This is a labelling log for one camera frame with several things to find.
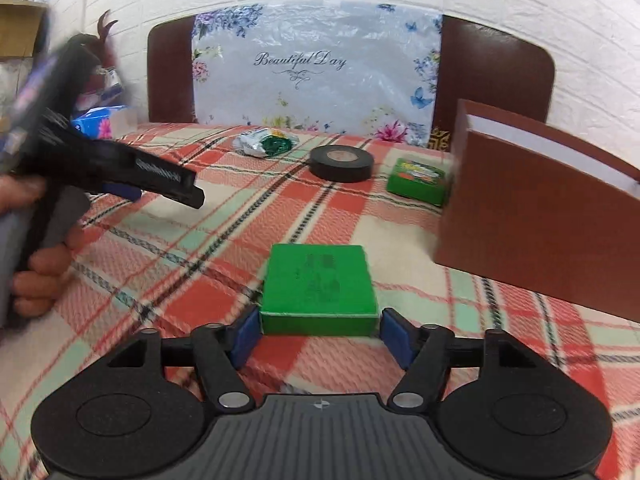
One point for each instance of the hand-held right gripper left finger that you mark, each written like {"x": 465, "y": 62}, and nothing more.
{"x": 245, "y": 340}

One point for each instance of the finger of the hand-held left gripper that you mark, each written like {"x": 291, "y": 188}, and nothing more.
{"x": 125, "y": 191}
{"x": 187, "y": 192}

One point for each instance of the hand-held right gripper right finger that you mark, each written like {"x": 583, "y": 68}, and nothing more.
{"x": 397, "y": 340}

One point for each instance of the green box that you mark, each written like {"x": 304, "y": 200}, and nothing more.
{"x": 320, "y": 285}

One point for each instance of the brown cardboard box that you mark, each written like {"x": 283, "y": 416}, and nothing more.
{"x": 525, "y": 225}

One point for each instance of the person's left hand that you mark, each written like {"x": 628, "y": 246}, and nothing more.
{"x": 45, "y": 285}

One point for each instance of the blue tissue pack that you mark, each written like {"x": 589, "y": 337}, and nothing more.
{"x": 95, "y": 122}

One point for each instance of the green white foil packet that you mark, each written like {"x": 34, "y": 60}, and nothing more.
{"x": 260, "y": 142}

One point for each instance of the wooden chair with floral cover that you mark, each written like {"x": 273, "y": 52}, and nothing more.
{"x": 170, "y": 75}

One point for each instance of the dark red leafed plant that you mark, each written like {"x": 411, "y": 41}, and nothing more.
{"x": 106, "y": 25}

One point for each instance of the tan cardboard box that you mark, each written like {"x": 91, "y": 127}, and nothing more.
{"x": 17, "y": 30}

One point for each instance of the green tin colourful lid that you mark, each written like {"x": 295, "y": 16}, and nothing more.
{"x": 417, "y": 190}

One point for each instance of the black tape roll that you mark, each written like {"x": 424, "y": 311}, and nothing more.
{"x": 340, "y": 172}

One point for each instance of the floral clear plastic bag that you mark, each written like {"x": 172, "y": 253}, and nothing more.
{"x": 320, "y": 105}

